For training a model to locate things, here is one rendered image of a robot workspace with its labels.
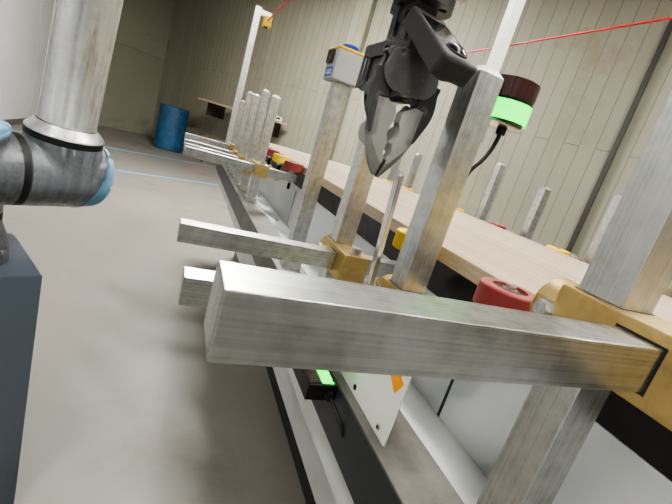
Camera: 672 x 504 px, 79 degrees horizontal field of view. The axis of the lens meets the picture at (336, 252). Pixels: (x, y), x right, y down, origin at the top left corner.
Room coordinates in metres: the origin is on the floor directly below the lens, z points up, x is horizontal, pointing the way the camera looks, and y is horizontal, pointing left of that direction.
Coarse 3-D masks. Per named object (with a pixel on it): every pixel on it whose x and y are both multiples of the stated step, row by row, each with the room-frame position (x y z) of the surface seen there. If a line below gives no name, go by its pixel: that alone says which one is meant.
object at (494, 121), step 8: (504, 96) 0.52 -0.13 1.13; (528, 104) 0.52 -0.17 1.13; (496, 120) 0.52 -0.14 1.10; (504, 120) 0.52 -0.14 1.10; (504, 128) 0.54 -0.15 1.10; (512, 128) 0.54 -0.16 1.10; (520, 128) 0.54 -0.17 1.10; (496, 136) 0.55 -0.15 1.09; (496, 144) 0.55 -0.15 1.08; (488, 152) 0.54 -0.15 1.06; (480, 160) 0.54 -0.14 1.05; (472, 168) 0.54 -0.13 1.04
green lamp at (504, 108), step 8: (496, 104) 0.52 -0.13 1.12; (504, 104) 0.52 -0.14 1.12; (512, 104) 0.52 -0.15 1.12; (520, 104) 0.52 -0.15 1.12; (496, 112) 0.52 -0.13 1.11; (504, 112) 0.52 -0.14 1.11; (512, 112) 0.52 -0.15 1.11; (520, 112) 0.52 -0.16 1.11; (528, 112) 0.52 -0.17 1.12; (512, 120) 0.52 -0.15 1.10; (520, 120) 0.52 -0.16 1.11
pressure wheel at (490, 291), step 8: (480, 280) 0.55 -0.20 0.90; (488, 280) 0.55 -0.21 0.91; (496, 280) 0.56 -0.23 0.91; (480, 288) 0.54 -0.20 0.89; (488, 288) 0.52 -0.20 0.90; (496, 288) 0.52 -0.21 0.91; (504, 288) 0.54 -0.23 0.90; (512, 288) 0.54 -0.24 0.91; (520, 288) 0.56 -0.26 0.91; (480, 296) 0.53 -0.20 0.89; (488, 296) 0.52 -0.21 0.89; (496, 296) 0.51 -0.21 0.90; (504, 296) 0.51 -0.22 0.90; (512, 296) 0.50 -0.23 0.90; (520, 296) 0.51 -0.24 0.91; (528, 296) 0.52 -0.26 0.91; (488, 304) 0.52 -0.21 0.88; (496, 304) 0.51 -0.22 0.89; (504, 304) 0.51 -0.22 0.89; (512, 304) 0.50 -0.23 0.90; (520, 304) 0.50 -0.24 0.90; (528, 304) 0.50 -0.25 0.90
